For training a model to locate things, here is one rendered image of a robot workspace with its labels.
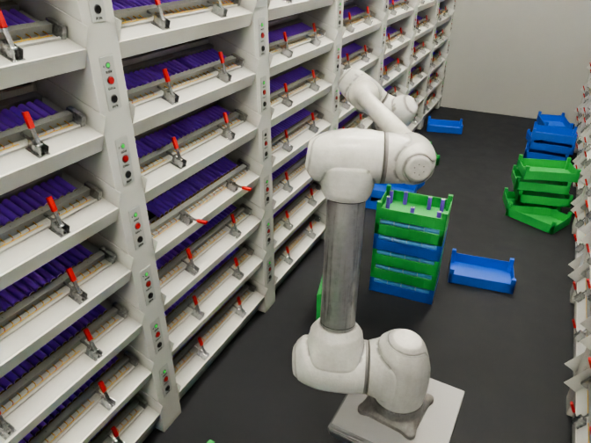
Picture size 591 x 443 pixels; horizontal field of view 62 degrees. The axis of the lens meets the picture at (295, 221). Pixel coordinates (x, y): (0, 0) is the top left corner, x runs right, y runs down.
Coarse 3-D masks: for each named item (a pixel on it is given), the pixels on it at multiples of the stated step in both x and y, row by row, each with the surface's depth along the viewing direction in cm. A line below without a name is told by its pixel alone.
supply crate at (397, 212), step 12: (384, 192) 228; (396, 192) 231; (408, 192) 228; (384, 204) 229; (396, 204) 229; (408, 204) 229; (420, 204) 229; (432, 204) 226; (384, 216) 217; (396, 216) 214; (408, 216) 212; (420, 216) 210; (432, 216) 219; (444, 216) 206; (432, 228) 210; (444, 228) 208
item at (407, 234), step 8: (376, 224) 220; (384, 224) 218; (376, 232) 222; (384, 232) 220; (392, 232) 219; (400, 232) 217; (408, 232) 216; (416, 232) 214; (424, 232) 213; (440, 232) 210; (416, 240) 216; (424, 240) 214; (432, 240) 213; (440, 240) 212
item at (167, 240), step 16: (240, 160) 188; (240, 176) 185; (256, 176) 189; (224, 192) 175; (240, 192) 180; (208, 208) 165; (224, 208) 175; (176, 224) 155; (192, 224) 157; (160, 240) 147; (176, 240) 152; (160, 256) 148
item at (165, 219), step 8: (240, 168) 185; (224, 176) 178; (232, 176) 180; (216, 184) 173; (200, 192) 166; (208, 192) 169; (192, 200) 162; (176, 208) 156; (184, 208) 158; (192, 208) 161; (168, 216) 153; (176, 216) 156; (152, 224) 148; (160, 224) 149; (152, 232) 147
